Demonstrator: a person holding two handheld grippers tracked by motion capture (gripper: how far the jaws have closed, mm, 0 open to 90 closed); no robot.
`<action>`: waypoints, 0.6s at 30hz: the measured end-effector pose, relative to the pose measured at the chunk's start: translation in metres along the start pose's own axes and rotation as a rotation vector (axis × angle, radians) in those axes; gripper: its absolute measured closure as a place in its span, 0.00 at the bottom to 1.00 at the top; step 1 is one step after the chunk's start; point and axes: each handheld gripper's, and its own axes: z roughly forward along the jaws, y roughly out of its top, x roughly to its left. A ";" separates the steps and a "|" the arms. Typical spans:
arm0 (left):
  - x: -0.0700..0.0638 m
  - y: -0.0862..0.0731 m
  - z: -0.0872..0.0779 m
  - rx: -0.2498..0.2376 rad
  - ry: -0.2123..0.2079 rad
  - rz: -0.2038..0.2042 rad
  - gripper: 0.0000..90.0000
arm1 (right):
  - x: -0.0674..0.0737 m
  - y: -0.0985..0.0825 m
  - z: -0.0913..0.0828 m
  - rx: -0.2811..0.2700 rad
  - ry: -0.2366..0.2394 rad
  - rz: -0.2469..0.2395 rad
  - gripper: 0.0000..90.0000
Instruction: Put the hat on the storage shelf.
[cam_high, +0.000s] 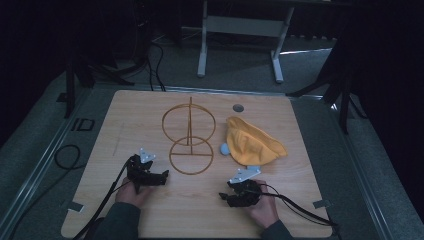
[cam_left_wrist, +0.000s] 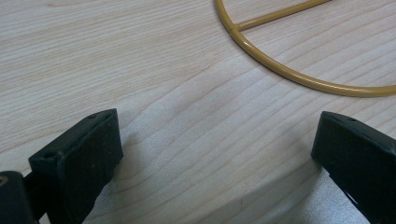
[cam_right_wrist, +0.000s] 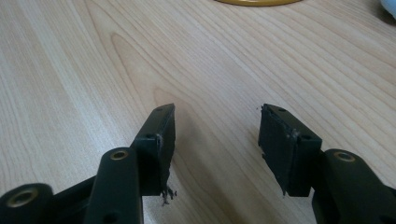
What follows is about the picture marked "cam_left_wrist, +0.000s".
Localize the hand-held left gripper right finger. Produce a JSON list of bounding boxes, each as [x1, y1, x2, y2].
[[311, 111, 396, 224]]

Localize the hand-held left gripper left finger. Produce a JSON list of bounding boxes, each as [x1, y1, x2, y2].
[[28, 108, 124, 224]]

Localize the yellow metal wire rack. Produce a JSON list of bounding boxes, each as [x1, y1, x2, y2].
[[214, 0, 396, 98]]

